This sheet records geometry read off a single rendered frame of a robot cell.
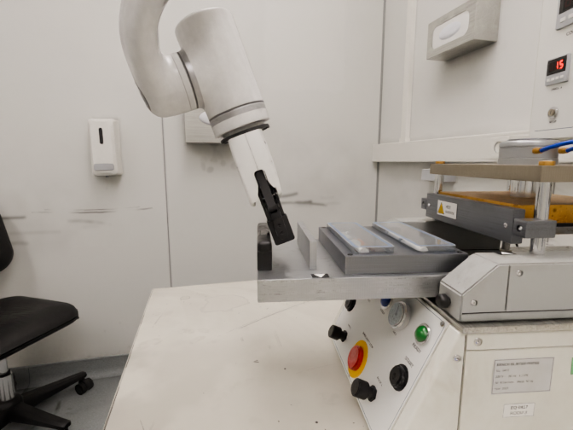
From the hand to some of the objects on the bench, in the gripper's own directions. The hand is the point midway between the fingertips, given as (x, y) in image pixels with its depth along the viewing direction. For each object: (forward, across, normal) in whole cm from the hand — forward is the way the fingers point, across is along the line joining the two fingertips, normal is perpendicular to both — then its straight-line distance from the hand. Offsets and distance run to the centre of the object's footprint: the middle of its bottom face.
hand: (280, 229), depth 53 cm
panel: (+27, 0, -1) cm, 27 cm away
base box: (+38, -2, -27) cm, 46 cm away
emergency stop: (+26, 0, -3) cm, 27 cm away
